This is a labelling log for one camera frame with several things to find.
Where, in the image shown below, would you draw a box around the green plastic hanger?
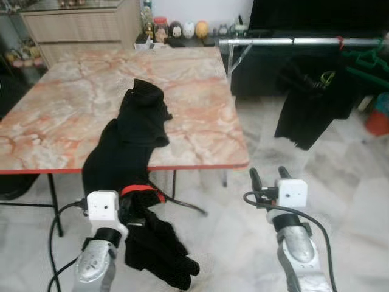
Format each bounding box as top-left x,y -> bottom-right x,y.
340,38 -> 389,89

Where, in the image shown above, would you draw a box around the black trousers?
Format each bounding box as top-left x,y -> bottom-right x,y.
274,55 -> 360,151

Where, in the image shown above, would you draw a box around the plain black garment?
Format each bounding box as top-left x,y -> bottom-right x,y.
82,79 -> 174,196

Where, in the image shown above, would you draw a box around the red plastic bucket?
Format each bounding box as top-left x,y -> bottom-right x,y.
365,109 -> 389,137

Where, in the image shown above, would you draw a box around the yellow and red plush ball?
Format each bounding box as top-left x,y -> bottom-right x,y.
194,20 -> 209,39

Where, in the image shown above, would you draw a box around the white and blue plush ball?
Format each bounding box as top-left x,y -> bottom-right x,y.
182,21 -> 196,39

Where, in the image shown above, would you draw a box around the black mouse plush ball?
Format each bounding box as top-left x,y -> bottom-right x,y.
167,21 -> 183,40

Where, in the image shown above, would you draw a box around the white box with black lid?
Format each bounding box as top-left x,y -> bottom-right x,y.
135,33 -> 153,49

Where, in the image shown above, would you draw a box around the glass jar with red lid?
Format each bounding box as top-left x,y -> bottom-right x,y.
153,16 -> 170,43

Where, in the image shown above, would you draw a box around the light wooden cabinet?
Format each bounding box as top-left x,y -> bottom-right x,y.
21,0 -> 142,64

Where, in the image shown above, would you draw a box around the gold trophy with blue globe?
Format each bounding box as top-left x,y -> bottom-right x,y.
141,0 -> 156,40

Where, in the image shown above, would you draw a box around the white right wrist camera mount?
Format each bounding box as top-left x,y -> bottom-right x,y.
277,178 -> 308,210

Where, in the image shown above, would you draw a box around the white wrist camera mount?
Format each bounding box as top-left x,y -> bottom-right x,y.
86,190 -> 129,241
277,178 -> 308,210

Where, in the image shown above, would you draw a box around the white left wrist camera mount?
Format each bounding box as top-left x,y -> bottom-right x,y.
86,190 -> 129,241

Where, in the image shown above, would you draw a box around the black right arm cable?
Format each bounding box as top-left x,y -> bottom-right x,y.
243,190 -> 338,292

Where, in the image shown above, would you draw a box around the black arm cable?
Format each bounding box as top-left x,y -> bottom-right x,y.
243,190 -> 338,292
47,200 -> 89,292

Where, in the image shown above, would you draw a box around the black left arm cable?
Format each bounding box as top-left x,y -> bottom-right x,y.
47,200 -> 89,292

